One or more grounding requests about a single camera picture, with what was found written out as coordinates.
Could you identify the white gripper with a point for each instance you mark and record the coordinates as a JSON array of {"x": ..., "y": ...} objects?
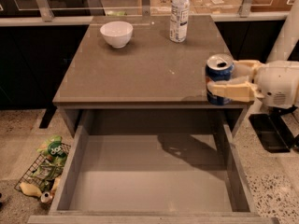
[{"x": 277, "y": 82}]

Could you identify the blue pepsi can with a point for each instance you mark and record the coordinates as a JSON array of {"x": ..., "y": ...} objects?
[{"x": 219, "y": 67}]

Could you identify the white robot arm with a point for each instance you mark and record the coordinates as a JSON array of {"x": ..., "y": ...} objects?
[{"x": 286, "y": 41}]

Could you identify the grey cabinet with top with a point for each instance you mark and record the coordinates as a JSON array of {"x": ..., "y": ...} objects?
[{"x": 150, "y": 86}]

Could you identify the open grey top drawer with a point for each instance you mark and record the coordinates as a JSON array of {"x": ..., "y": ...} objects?
[{"x": 153, "y": 167}]

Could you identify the clear plastic bottle white label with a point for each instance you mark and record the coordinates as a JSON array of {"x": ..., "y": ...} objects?
[{"x": 179, "y": 20}]

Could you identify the white ceramic bowl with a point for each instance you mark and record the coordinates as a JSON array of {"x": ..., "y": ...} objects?
[{"x": 117, "y": 33}]

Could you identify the green chip bag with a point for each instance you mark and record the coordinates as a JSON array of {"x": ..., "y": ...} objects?
[{"x": 53, "y": 151}]

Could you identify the glass railing with metal posts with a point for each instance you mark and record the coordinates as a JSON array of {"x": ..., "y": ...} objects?
[{"x": 48, "y": 10}]

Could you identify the yellow snack bag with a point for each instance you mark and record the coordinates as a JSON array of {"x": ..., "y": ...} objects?
[{"x": 30, "y": 190}]

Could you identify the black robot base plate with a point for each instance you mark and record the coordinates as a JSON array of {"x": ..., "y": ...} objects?
[{"x": 273, "y": 132}]

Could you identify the black wire basket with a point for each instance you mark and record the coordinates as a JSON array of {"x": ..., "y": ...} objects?
[{"x": 42, "y": 173}]

